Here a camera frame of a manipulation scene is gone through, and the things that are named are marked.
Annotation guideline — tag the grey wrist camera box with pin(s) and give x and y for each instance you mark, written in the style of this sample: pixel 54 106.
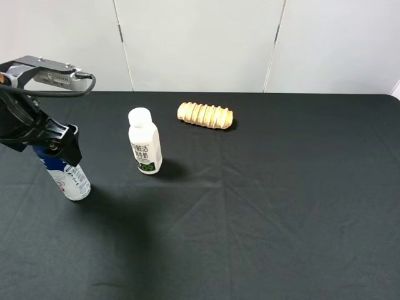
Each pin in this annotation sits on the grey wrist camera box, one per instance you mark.
pixel 61 75

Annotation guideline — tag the white milk bottle green label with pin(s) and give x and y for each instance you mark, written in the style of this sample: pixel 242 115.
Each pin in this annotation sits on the white milk bottle green label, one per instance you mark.
pixel 143 135

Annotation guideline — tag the blue and white yogurt bottle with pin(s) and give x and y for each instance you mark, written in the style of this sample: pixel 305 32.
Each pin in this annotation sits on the blue and white yogurt bottle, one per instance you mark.
pixel 71 180

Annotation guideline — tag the ridged bread roll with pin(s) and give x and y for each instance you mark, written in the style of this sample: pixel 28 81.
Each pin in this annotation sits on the ridged bread roll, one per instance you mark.
pixel 208 116

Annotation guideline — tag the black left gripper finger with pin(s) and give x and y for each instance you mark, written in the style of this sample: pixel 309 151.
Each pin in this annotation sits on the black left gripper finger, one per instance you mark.
pixel 68 149

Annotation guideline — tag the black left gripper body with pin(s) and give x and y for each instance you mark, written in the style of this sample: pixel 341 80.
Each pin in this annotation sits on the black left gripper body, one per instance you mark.
pixel 24 124

